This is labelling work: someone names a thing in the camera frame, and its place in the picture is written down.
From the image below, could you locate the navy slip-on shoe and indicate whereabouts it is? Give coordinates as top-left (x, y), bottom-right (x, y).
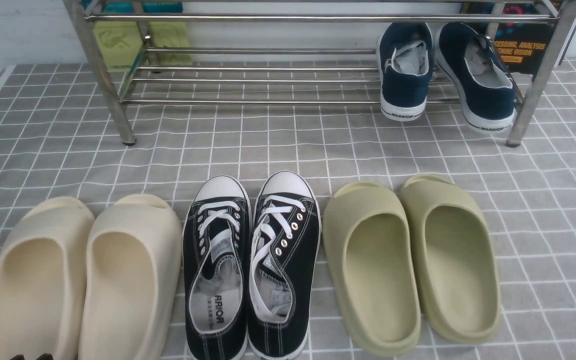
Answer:
top-left (375, 22), bottom-right (434, 122)
top-left (434, 22), bottom-right (517, 133)

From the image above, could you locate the green box behind rack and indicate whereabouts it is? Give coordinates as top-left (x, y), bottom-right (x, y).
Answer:
top-left (93, 1), bottom-right (191, 72)

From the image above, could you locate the steel shoe rack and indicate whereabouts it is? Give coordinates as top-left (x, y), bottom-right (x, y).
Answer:
top-left (63, 0), bottom-right (576, 148)

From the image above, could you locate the right black canvas sneaker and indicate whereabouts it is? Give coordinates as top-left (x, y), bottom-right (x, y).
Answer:
top-left (246, 171), bottom-right (322, 360)

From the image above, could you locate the black canvas sneaker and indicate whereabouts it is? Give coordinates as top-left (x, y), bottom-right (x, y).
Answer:
top-left (246, 171), bottom-right (322, 360)
top-left (183, 175), bottom-right (250, 360)

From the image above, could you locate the left black canvas sneaker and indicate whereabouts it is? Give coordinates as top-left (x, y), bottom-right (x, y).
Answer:
top-left (183, 175), bottom-right (250, 360)

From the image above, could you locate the left olive foam slipper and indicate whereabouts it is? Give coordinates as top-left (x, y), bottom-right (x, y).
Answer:
top-left (322, 181), bottom-right (421, 357)

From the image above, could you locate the olive foam slipper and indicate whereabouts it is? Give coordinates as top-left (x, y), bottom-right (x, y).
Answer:
top-left (398, 174), bottom-right (501, 346)
top-left (322, 181), bottom-right (421, 357)

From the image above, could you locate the right olive foam slipper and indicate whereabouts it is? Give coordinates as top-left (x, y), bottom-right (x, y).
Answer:
top-left (398, 174), bottom-right (501, 346)

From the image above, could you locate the right cream foam slipper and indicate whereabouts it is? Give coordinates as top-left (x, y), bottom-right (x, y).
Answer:
top-left (78, 194), bottom-right (183, 360)

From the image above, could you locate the cream foam slipper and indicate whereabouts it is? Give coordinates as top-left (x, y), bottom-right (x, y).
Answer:
top-left (78, 194), bottom-right (183, 360)
top-left (0, 196), bottom-right (95, 360)

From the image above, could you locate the grey checked floor cloth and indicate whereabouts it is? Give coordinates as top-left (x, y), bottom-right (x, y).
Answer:
top-left (0, 59), bottom-right (576, 360)

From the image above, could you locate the left cream foam slipper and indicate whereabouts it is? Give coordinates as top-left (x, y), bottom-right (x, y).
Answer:
top-left (0, 196), bottom-right (95, 360)

